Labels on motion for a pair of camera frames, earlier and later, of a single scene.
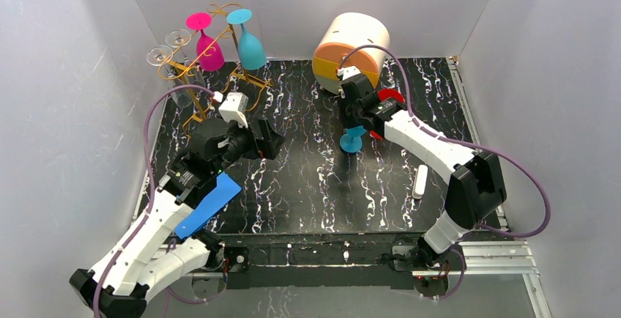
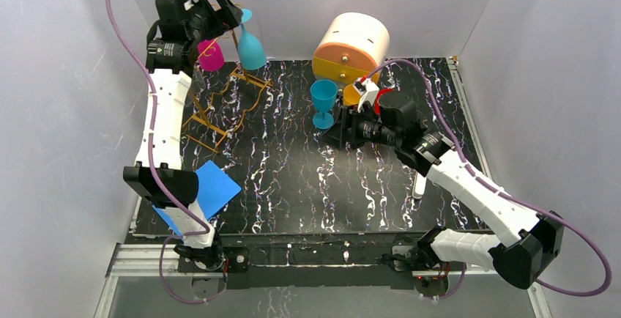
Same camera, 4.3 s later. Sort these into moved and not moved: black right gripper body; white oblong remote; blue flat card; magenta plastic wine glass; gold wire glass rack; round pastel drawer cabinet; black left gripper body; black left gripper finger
Moved: black left gripper body; black left gripper finger; black right gripper body
Not moved: blue flat card; white oblong remote; round pastel drawer cabinet; magenta plastic wine glass; gold wire glass rack
